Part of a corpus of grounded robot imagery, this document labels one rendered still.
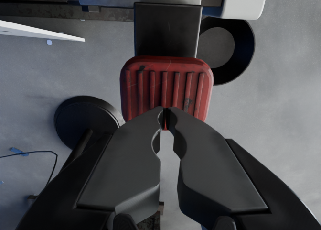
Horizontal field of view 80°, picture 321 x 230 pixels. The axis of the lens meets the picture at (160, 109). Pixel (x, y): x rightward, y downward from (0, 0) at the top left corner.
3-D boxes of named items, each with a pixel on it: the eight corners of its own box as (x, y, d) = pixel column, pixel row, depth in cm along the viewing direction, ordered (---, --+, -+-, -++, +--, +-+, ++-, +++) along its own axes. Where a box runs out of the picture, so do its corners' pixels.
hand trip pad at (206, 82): (199, 43, 20) (219, 62, 13) (192, 96, 23) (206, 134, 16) (131, 40, 20) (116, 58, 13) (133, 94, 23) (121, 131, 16)
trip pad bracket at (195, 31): (181, 5, 33) (206, 2, 15) (176, 61, 37) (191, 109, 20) (146, 3, 33) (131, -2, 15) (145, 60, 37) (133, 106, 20)
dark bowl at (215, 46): (256, 12, 80) (264, 13, 74) (240, 81, 94) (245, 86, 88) (184, 9, 79) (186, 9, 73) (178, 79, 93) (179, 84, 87)
